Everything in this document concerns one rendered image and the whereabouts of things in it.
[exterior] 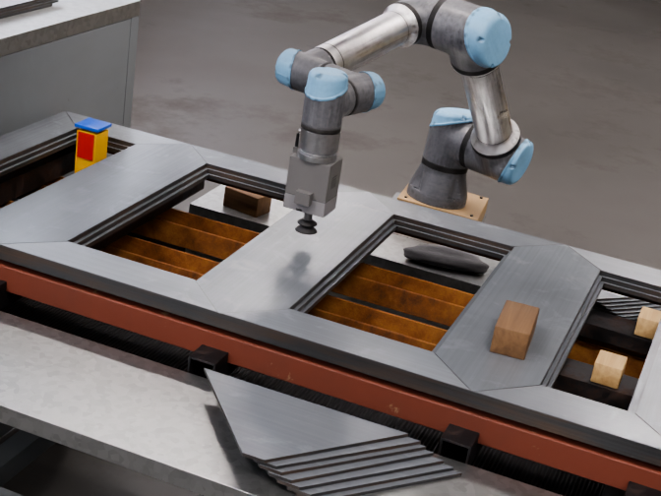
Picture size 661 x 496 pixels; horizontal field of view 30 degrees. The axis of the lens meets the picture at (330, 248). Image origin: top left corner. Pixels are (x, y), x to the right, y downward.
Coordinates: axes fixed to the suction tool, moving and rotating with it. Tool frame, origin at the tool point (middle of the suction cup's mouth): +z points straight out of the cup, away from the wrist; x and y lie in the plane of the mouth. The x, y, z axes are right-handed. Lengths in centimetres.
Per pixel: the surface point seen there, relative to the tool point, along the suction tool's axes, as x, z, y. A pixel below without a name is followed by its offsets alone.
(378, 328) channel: -1.7, 14.8, 18.1
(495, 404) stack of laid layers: -36, 4, 49
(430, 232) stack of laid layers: 27.6, 4.5, 17.4
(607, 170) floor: 375, 87, 10
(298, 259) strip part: -7.5, 2.9, 2.1
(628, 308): 46, 17, 59
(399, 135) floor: 348, 87, -88
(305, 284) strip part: -17.2, 2.9, 7.7
